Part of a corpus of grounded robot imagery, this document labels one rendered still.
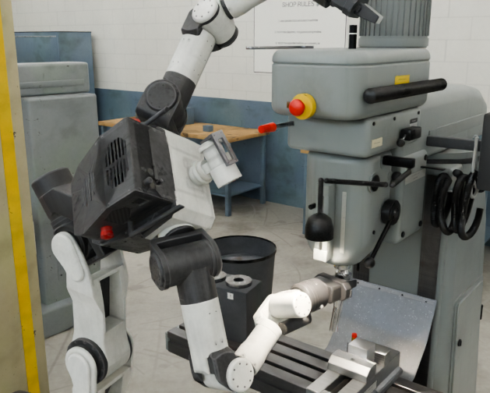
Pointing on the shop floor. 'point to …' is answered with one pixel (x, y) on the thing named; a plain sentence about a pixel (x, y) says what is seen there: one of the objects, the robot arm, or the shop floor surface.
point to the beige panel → (8, 222)
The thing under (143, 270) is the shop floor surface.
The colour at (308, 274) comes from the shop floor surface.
